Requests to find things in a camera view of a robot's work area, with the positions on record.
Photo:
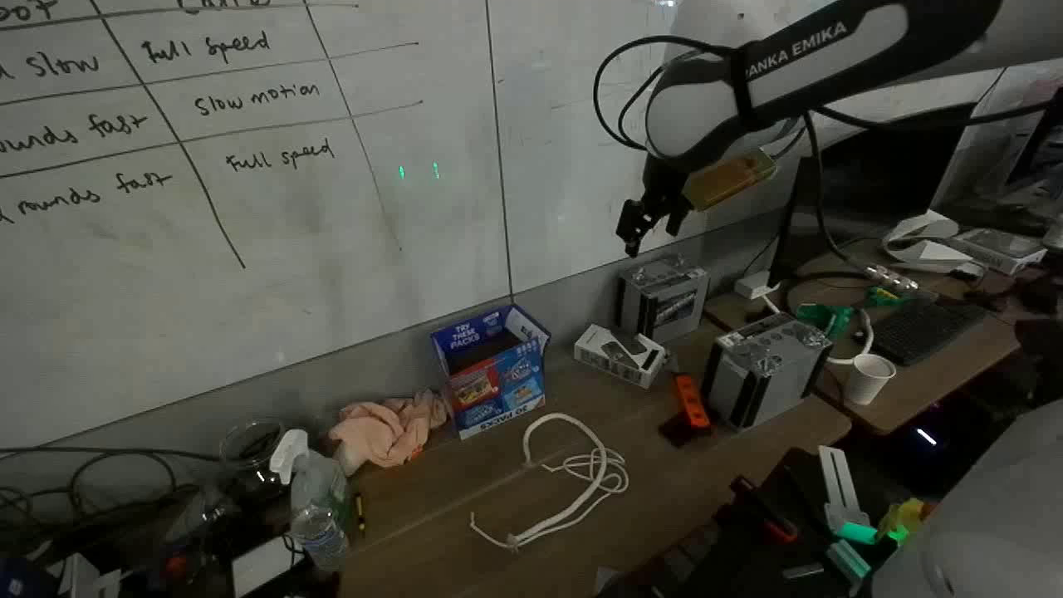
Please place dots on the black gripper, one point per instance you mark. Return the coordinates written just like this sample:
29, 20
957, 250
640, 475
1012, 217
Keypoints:
662, 204

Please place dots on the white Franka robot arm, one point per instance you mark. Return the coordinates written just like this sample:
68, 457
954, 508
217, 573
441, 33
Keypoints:
709, 93

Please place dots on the grey battery box rear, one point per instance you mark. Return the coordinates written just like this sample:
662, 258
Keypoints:
658, 297

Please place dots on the grey battery box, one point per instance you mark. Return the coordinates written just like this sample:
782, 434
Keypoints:
658, 297
762, 371

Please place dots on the white product box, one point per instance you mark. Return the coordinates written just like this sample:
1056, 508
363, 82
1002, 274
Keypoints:
628, 356

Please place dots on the grey battery box front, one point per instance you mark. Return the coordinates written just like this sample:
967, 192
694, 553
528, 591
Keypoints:
762, 371

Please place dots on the blue cardboard box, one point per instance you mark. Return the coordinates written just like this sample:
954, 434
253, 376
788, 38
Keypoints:
492, 367

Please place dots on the orange black power strip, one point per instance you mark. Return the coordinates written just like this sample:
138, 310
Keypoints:
692, 415

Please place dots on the crumpled white paper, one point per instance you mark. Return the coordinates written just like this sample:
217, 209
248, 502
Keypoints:
936, 243

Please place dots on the white paper cup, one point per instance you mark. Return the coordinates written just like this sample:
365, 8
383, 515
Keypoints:
869, 378

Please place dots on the pink cloth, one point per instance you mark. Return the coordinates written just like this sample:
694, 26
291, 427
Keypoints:
385, 434

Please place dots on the white green tool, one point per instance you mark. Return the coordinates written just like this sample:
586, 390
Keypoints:
851, 524

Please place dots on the clear spray bottle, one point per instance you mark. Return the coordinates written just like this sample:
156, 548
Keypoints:
310, 475

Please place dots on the plastic water bottle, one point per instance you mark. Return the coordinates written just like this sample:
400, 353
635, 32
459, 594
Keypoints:
318, 537

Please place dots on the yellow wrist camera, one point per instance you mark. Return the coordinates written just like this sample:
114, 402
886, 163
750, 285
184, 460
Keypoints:
724, 180

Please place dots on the whiteboard on wall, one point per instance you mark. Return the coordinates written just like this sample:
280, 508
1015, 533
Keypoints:
208, 190

